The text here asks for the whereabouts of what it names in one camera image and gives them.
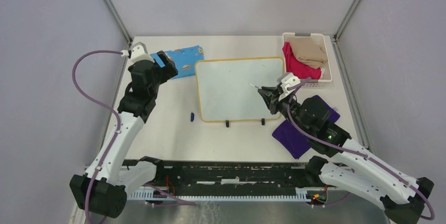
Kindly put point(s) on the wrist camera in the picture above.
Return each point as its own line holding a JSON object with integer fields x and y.
{"x": 288, "y": 82}
{"x": 138, "y": 51}

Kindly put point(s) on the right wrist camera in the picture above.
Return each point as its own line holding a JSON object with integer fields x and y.
{"x": 288, "y": 82}

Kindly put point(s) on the beige cloth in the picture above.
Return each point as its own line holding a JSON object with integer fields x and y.
{"x": 308, "y": 52}

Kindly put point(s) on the white slotted cable duct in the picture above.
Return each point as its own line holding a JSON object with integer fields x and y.
{"x": 149, "y": 194}

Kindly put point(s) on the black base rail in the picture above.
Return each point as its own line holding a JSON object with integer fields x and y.
{"x": 219, "y": 178}

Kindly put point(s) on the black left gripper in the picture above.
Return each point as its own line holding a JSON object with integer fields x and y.
{"x": 169, "y": 71}

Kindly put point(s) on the white whiteboard marker pen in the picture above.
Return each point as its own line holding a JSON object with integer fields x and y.
{"x": 254, "y": 86}

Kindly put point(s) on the blue cartoon cloth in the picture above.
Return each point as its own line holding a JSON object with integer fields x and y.
{"x": 185, "y": 60}

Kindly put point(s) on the yellow framed whiteboard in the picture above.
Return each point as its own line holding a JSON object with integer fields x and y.
{"x": 223, "y": 88}

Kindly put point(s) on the purple cloth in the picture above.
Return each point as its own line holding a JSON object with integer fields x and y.
{"x": 296, "y": 143}

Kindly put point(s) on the red cloth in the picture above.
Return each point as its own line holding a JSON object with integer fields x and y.
{"x": 299, "y": 69}

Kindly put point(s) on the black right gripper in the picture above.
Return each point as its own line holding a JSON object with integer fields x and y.
{"x": 270, "y": 95}

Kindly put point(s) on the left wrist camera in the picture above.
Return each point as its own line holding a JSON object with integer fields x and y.
{"x": 138, "y": 51}

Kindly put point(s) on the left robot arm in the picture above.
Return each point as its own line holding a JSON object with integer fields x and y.
{"x": 104, "y": 188}

